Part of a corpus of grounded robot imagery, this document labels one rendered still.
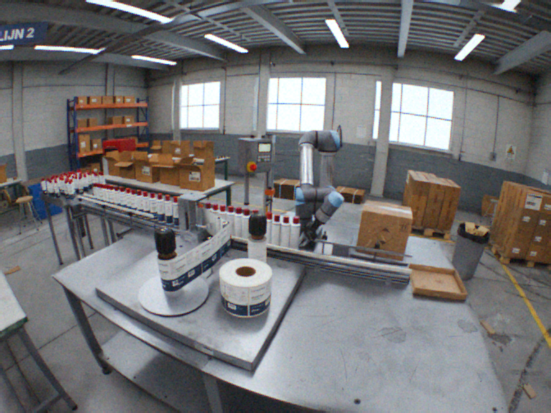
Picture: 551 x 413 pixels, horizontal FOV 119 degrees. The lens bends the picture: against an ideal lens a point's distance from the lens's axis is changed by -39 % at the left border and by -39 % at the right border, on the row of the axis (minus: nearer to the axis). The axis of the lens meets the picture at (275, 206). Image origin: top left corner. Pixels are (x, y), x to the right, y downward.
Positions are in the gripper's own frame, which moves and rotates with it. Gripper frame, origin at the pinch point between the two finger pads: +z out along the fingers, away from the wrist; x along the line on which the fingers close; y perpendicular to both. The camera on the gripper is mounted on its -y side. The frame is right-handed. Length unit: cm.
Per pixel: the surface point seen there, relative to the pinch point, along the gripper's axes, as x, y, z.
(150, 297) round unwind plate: -36, 69, 26
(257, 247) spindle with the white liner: -15.5, 32.3, -3.2
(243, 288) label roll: -8, 60, -5
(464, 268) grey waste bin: 188, -158, -20
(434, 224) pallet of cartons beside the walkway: 175, -296, -19
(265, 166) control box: -41.4, -8.3, -20.8
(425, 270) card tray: 70, -12, -28
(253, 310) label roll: -1, 58, 3
